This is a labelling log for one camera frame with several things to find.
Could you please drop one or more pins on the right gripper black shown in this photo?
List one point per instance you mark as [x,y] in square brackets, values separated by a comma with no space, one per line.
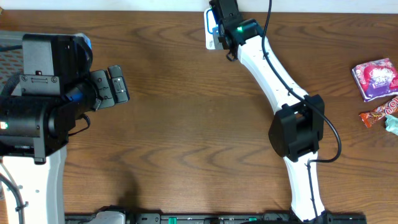
[220,32]

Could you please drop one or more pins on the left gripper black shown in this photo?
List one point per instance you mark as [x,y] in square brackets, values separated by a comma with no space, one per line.
[104,89]

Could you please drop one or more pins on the red purple snack packet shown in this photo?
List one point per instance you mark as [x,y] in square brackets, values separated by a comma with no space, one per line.
[376,79]

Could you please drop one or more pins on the orange Top chocolate bar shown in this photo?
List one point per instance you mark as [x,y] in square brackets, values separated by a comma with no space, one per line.
[371,117]

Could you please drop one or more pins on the teal snack packet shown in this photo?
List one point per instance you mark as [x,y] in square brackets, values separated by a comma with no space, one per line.
[392,124]

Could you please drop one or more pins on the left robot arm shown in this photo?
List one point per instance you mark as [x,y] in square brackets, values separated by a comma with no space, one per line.
[39,110]

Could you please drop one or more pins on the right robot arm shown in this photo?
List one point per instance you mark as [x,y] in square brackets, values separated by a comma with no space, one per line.
[295,131]

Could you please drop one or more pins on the white barcode scanner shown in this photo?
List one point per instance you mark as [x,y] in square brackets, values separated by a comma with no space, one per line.
[211,31]

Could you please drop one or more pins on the dark grey plastic basket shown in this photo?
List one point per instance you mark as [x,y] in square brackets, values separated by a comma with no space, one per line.
[12,60]

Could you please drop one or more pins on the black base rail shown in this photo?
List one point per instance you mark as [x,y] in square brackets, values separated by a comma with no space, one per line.
[114,214]

